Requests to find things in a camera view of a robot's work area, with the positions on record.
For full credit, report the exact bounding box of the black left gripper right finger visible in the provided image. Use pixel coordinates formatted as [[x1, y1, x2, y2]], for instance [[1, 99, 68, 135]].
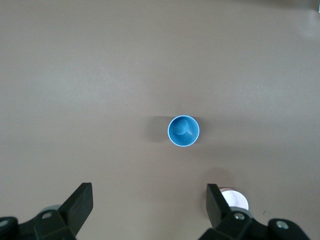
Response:
[[199, 183, 271, 240]]

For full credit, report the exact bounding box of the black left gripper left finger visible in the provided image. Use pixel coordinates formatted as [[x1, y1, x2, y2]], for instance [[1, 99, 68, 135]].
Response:
[[18, 182, 94, 240]]

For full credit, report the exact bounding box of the blue plastic cup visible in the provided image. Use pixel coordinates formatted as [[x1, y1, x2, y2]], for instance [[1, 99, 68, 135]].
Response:
[[167, 114, 201, 148]]

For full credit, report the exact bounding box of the pink bowl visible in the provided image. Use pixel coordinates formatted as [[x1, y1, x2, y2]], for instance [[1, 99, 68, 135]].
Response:
[[218, 187, 250, 212]]

